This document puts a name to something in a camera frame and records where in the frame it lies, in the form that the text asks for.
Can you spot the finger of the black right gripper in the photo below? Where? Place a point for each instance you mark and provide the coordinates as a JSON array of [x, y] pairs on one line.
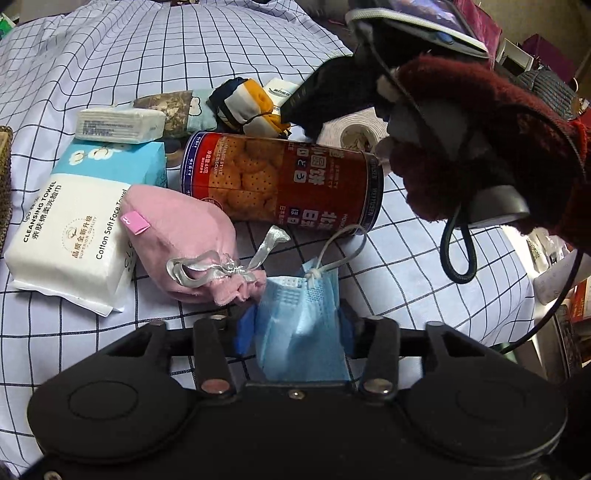
[[339, 87]]

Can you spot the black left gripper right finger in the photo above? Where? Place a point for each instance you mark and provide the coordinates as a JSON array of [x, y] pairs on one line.
[[377, 341]]

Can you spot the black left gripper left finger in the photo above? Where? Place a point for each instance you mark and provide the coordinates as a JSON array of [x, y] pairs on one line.
[[211, 373]]

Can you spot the light blue face mask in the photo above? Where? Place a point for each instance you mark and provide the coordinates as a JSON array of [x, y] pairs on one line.
[[297, 333]]

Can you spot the pink drawstring pouch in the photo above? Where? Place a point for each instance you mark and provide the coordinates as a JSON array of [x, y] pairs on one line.
[[187, 247]]

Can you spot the white pocket tissue pack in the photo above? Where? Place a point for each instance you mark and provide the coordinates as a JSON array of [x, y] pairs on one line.
[[119, 125]]

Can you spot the dark red gloved hand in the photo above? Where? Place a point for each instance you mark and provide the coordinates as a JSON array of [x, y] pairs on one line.
[[489, 132]]

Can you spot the red biscuit can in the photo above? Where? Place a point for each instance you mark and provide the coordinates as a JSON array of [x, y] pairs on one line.
[[283, 182]]

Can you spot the blue white cleansing towel pack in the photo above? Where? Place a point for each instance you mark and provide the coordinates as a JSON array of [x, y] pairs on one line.
[[71, 243]]

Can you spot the fabric-lined woven basket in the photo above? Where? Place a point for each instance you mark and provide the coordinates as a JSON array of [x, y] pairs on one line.
[[6, 136]]

